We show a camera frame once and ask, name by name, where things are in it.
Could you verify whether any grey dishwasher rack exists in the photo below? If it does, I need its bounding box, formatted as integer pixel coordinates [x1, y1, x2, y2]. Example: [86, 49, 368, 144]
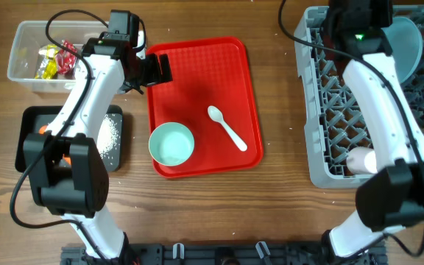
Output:
[295, 5, 424, 188]

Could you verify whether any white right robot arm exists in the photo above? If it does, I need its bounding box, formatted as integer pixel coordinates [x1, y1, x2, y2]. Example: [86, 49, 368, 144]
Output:
[320, 1, 424, 259]

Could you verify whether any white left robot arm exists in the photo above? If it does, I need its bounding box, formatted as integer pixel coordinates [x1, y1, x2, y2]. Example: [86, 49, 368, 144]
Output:
[10, 10, 172, 264]

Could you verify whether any mint green bowl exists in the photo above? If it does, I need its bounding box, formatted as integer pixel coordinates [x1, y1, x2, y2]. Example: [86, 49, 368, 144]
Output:
[149, 122, 195, 166]

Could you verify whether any clear plastic waste bin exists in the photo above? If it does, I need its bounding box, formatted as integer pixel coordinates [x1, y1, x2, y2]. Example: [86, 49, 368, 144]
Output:
[7, 21, 107, 93]

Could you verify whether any orange carrot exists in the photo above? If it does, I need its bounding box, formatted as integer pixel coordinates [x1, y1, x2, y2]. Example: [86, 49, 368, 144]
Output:
[38, 125, 71, 166]

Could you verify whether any white rice pile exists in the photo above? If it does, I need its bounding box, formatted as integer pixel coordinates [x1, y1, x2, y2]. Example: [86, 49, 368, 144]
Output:
[96, 113, 123, 171]

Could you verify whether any white plastic spoon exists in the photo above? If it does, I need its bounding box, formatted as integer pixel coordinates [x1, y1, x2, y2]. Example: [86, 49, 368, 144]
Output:
[208, 105, 247, 152]

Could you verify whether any red serving tray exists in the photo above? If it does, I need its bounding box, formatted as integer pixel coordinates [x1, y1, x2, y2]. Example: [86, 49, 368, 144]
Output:
[146, 37, 264, 179]

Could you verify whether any black waste tray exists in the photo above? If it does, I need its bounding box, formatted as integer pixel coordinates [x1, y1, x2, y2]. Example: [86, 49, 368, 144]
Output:
[15, 105, 123, 172]

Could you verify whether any yellow foil wrapper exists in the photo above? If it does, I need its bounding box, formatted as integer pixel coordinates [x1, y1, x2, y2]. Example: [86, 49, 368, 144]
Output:
[35, 44, 60, 80]

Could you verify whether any pink plastic cup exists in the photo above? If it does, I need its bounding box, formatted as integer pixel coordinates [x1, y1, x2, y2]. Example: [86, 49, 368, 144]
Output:
[346, 147, 378, 174]

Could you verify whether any red snack wrapper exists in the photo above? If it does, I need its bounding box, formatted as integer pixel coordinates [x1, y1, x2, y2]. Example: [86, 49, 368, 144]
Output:
[54, 49, 77, 75]

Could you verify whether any light blue plate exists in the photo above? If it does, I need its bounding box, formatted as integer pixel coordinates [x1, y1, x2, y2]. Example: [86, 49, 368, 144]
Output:
[383, 16, 423, 83]

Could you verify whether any white napkin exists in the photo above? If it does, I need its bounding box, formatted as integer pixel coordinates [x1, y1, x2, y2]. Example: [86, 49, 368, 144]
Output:
[64, 76, 77, 91]

